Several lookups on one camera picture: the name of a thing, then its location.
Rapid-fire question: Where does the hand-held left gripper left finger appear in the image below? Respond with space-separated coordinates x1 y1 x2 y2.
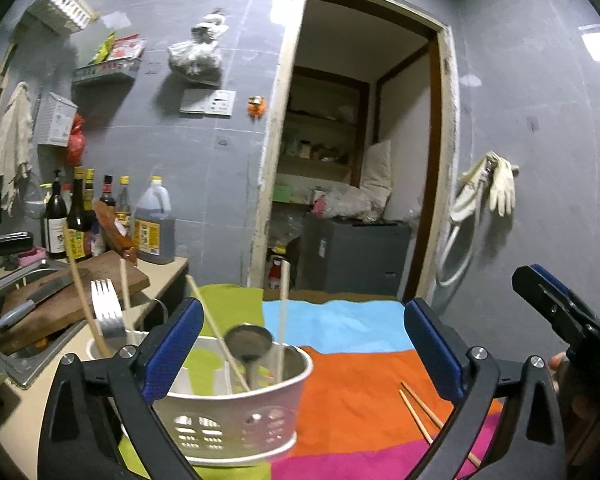
37 297 206 480

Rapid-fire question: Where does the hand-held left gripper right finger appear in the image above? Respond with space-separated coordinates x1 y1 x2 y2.
402 297 566 480

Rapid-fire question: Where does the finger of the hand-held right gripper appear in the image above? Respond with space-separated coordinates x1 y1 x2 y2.
511 266 600 357
527 262 588 317

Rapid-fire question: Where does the metal spoon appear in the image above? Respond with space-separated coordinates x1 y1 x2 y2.
224 324 275 392

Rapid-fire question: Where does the metal fork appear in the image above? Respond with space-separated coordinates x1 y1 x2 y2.
90 279 127 339

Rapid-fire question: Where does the white plastic utensil holder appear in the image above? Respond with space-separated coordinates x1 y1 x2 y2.
85 327 314 467

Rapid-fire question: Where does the person's right hand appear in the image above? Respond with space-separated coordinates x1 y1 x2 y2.
549 351 597 417

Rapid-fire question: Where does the striped blue orange pink cloth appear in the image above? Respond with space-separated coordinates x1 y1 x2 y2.
262 300 511 480

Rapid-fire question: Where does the green cloth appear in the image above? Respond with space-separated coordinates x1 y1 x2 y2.
117 284 274 480

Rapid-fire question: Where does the wooden cutting board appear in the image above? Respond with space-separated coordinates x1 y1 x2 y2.
0 250 151 357

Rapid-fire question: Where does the cream rubber glove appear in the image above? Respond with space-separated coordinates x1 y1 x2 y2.
450 151 496 224
489 157 517 219

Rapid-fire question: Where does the grey cabinet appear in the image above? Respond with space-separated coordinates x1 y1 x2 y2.
297 215 414 297

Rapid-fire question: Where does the large cooking oil jug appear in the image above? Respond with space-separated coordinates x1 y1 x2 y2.
132 176 176 265

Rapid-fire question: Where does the brown sauce packet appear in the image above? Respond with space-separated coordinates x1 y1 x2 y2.
94 201 140 267

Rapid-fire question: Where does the kitchen knife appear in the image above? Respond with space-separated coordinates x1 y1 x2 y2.
0 272 89 331

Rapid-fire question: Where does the steel sink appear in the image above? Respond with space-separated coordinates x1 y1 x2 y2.
0 255 102 389

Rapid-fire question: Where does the yellow cap glass bottle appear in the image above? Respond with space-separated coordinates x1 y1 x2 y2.
115 176 134 239

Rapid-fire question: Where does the dark bottle yellow label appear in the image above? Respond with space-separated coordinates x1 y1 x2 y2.
66 166 94 264

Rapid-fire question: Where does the dark bottle white label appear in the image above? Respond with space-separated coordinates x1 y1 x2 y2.
44 170 70 260

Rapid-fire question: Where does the clear plastic bag heap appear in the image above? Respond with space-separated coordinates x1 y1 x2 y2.
322 185 381 221

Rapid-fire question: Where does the red cap dark bottle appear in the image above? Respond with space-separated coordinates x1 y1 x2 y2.
100 175 117 209

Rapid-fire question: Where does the slim sauce bottle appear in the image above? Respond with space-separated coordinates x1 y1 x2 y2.
82 169 99 222

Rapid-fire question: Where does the white pillow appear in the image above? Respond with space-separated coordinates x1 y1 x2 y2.
360 140 394 211

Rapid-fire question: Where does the hanging clear plastic bag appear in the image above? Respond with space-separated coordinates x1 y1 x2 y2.
22 180 54 221

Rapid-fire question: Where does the wooden shelf unit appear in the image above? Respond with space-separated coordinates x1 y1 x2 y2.
275 67 371 206

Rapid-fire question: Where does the red plastic bag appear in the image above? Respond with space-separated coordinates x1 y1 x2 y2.
67 114 87 165

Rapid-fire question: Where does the white hanging towel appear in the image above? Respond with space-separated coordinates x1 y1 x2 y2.
0 81 35 216

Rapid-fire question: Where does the grey plastic bag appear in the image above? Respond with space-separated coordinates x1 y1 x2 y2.
167 7 231 86

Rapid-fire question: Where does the white hose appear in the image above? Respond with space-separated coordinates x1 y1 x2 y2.
437 180 481 289

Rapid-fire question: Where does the black pan handle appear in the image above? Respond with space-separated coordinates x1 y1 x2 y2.
0 231 34 261

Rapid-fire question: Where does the wooden door frame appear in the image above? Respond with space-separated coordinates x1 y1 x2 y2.
247 0 456 301

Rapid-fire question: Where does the wall socket panel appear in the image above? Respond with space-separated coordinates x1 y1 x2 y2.
179 87 237 119

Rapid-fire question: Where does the wall rack with packets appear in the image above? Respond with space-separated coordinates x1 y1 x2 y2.
72 32 146 86

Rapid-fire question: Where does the white slatted wall basket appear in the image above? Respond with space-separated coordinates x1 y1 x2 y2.
27 0 94 36

